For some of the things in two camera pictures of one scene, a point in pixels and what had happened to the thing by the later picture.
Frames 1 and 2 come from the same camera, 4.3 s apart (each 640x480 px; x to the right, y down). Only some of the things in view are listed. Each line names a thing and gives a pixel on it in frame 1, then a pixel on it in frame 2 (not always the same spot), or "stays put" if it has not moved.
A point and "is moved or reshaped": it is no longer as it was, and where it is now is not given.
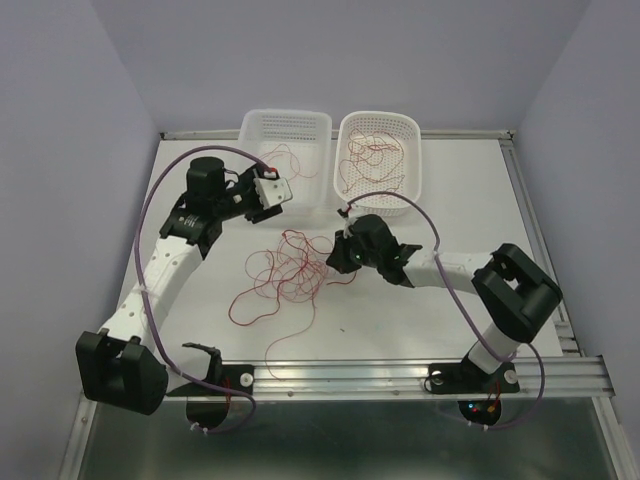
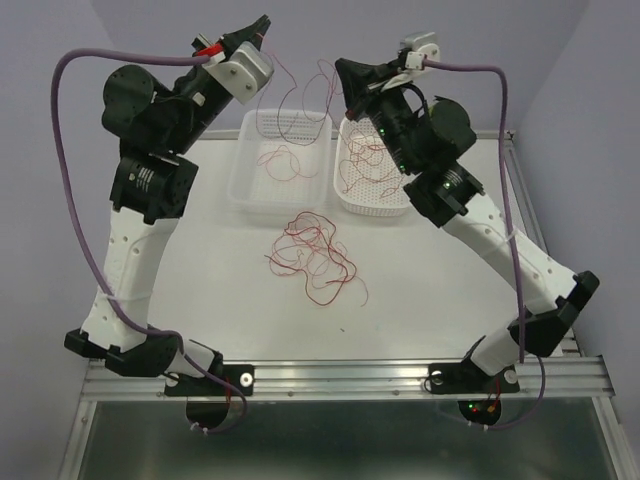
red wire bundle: x=295 y=271 is moved or reshaped
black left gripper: x=246 y=178 -> x=247 y=32
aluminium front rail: x=517 y=378 stays put
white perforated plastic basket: x=378 y=151 stays put
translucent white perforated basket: x=298 y=145 stays put
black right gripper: x=337 y=257 -> x=358 y=79
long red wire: x=374 y=157 stays put
